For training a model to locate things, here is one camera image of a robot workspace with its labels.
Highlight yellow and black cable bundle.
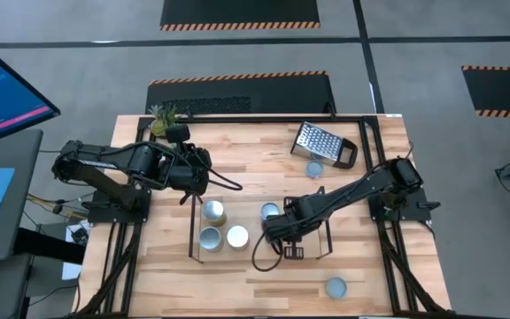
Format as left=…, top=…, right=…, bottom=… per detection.
left=24, top=192, right=90, bottom=222

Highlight tall shiny-lid tin can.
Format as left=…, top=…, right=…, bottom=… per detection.
left=225, top=224, right=251, bottom=252

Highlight salmon tin can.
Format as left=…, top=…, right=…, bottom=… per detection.
left=304, top=159, right=325, bottom=180

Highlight black desk support beam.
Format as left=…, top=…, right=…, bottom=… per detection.
left=15, top=228, right=87, bottom=266

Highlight black mat striped upper edge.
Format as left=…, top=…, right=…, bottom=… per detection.
left=144, top=70, right=338, bottom=115

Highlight metal box grater black handle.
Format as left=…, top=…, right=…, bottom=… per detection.
left=290, top=121, right=359, bottom=170

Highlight black mat striped edge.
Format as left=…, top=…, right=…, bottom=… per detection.
left=159, top=0, right=321, bottom=32
left=144, top=70, right=338, bottom=115

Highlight white power strip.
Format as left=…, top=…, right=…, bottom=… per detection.
left=65, top=220, right=91, bottom=245

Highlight monitor with blue screen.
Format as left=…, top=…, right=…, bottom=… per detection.
left=0, top=35, right=61, bottom=150

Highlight black mat striped lower edge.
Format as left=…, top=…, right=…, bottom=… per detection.
left=159, top=0, right=321, bottom=32

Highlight white paper sheet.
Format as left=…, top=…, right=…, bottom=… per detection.
left=61, top=261, right=83, bottom=281

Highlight pink and teal tin can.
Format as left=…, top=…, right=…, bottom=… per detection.
left=260, top=202, right=282, bottom=222

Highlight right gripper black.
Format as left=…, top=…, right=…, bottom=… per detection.
left=264, top=197, right=323, bottom=261

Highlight clear acrylic tray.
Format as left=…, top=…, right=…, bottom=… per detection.
left=186, top=184, right=334, bottom=263

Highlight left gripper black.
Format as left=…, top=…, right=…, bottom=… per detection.
left=163, top=124, right=214, bottom=206

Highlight grey desk pedestal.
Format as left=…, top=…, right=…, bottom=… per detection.
left=0, top=256, right=33, bottom=319

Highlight tomatoes label tin can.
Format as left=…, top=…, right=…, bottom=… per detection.
left=198, top=226, right=225, bottom=253

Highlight grey side desk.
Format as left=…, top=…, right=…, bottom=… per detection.
left=0, top=128, right=43, bottom=265

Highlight black mat two striped edges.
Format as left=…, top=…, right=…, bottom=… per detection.
left=460, top=65, right=510, bottom=120

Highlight black metal rig frame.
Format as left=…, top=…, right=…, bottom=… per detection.
left=75, top=113, right=449, bottom=319

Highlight small green succulent plant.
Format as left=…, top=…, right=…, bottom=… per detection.
left=147, top=104, right=183, bottom=138

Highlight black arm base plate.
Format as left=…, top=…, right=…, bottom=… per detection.
left=367, top=185, right=441, bottom=222
left=81, top=185, right=152, bottom=224

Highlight green label tin can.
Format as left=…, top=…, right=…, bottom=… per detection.
left=201, top=199, right=228, bottom=228

